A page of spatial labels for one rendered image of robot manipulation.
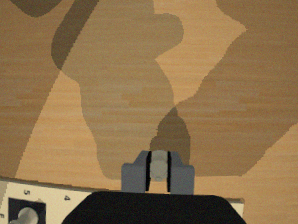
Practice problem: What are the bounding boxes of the chessboard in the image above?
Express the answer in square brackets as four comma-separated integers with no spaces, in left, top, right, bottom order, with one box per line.
[0,179,97,224]

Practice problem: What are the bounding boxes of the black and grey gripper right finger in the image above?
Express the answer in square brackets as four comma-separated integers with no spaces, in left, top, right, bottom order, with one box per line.
[167,151,195,195]

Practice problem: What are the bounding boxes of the white chess piece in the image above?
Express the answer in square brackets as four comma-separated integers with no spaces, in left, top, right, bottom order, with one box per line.
[150,150,168,182]

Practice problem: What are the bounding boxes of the white pawn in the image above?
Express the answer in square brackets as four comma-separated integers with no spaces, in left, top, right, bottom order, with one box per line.
[8,207,39,224]

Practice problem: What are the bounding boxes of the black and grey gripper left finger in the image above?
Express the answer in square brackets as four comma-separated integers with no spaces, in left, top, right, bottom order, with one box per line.
[121,150,152,193]

